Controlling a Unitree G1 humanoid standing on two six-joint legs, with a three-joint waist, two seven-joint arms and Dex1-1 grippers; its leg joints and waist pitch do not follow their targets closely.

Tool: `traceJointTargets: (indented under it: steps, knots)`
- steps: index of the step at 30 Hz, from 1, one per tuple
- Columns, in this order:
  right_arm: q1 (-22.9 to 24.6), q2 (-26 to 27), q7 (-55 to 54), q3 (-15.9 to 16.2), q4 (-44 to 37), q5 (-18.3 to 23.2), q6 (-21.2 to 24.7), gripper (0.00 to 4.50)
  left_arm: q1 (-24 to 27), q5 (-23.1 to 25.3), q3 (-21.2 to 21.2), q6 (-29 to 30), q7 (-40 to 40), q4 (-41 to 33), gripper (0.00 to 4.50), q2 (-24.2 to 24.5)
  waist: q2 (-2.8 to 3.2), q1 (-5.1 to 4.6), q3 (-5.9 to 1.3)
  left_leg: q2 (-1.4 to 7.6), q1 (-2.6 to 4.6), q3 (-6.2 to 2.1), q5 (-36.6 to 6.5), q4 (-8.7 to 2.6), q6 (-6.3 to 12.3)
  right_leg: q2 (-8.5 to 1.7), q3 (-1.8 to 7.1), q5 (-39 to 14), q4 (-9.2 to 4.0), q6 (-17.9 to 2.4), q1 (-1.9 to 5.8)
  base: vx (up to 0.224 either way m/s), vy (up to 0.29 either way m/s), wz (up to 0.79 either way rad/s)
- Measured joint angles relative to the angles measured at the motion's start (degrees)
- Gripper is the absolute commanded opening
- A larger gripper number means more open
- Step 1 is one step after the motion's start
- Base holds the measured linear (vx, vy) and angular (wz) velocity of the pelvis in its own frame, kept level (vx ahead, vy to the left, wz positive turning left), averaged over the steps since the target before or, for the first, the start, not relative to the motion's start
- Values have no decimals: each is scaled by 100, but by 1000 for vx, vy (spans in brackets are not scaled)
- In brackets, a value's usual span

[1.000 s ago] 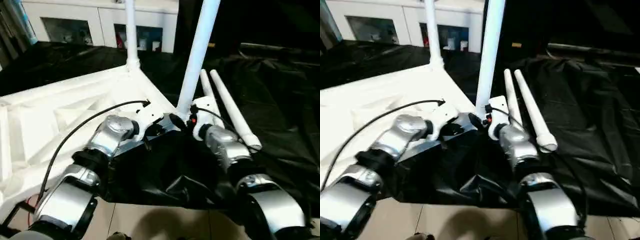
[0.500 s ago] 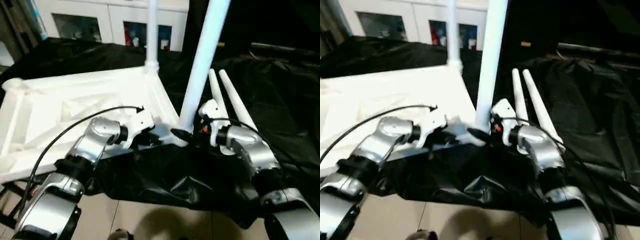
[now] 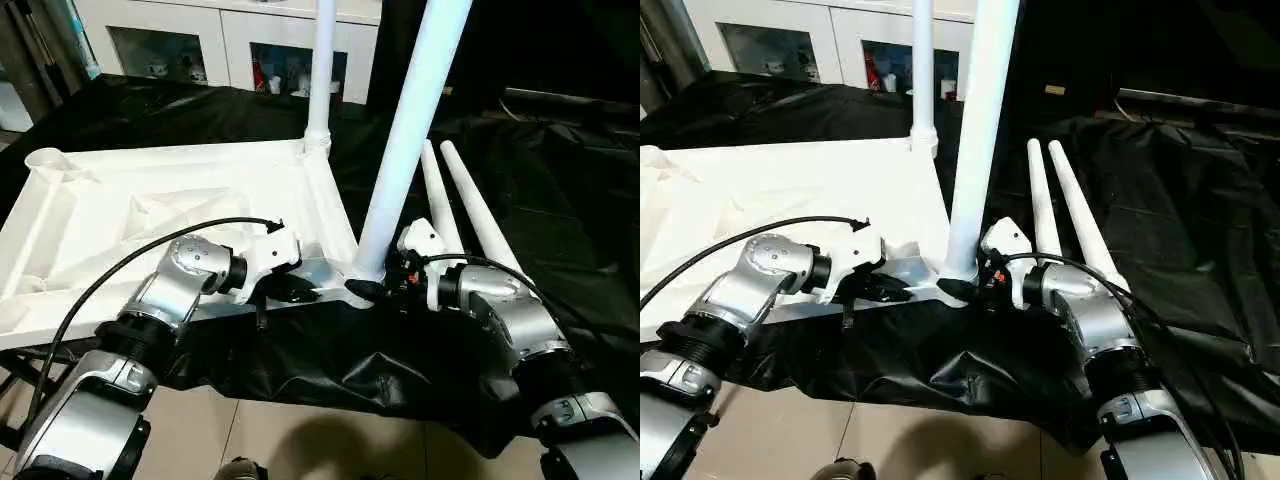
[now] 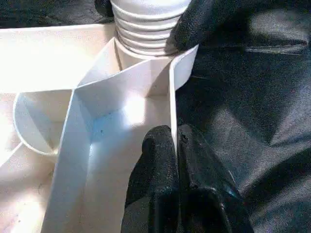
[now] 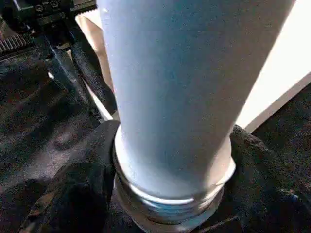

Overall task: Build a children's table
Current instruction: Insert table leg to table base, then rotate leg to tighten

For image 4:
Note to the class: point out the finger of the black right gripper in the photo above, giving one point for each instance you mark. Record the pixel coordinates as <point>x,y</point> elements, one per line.
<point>105,8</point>
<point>197,22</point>

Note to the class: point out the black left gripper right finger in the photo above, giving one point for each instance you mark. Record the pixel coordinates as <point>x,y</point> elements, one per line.
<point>204,194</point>

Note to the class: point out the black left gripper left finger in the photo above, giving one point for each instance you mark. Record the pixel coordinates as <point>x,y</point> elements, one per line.
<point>155,184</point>

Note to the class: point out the white plastic table leg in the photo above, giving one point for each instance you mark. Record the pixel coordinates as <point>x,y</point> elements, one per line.
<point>146,24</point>

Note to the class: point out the white plastic table top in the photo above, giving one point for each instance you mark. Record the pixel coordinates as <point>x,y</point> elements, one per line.
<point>116,141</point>

